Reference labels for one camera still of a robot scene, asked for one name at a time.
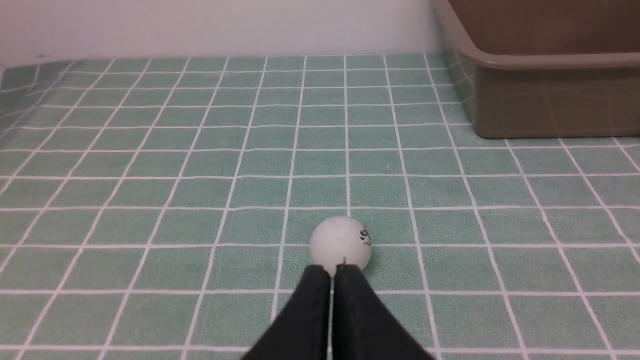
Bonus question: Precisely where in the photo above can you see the olive plastic storage bin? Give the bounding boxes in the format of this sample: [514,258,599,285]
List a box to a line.
[432,0,640,139]

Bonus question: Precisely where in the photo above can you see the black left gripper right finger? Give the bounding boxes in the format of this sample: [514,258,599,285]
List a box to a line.
[333,264,434,360]

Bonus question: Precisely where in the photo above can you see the white ball far left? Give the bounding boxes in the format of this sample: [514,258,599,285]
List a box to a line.
[310,216,373,279]

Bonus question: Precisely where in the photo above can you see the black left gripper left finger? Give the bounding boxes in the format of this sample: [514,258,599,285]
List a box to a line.
[242,265,331,360]

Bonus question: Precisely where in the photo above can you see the green checkered table mat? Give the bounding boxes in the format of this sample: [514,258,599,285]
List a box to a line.
[0,54,640,360]

